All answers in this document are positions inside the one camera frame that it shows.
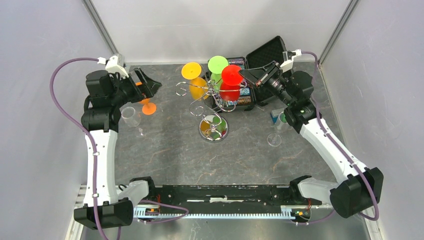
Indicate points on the red plastic wine glass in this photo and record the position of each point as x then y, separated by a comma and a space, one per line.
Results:
231, 80

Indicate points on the clear wine glass front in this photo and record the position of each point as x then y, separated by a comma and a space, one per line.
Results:
280, 126

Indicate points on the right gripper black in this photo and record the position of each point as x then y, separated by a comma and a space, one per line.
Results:
259, 77

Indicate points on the toy block stack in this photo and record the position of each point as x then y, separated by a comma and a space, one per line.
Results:
277, 115

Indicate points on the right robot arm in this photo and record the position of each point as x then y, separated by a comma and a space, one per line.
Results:
358, 188

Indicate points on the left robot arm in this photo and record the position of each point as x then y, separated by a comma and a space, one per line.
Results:
103, 206

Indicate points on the green plastic wine glass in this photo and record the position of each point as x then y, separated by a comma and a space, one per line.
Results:
215, 66

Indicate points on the yellow plastic wine glass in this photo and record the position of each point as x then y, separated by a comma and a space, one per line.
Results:
197, 85

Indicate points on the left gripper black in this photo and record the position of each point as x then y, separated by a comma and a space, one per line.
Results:
148, 88

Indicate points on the black open tool case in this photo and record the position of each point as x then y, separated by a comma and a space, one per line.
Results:
266, 53

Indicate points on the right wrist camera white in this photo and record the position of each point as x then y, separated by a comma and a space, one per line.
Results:
288, 59

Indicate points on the orange plastic wine glass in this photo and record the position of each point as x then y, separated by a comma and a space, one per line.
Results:
148, 107

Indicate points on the clear wine glass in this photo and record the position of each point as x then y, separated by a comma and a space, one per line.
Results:
133, 119
280, 126

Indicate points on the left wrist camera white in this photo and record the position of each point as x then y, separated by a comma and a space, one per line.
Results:
115, 64

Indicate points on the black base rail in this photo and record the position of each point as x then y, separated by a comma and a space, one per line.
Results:
172, 202

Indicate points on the chrome wine glass rack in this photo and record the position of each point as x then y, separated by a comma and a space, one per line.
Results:
212, 127

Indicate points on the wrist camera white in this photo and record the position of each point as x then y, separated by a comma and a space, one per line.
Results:
288, 59
115, 64

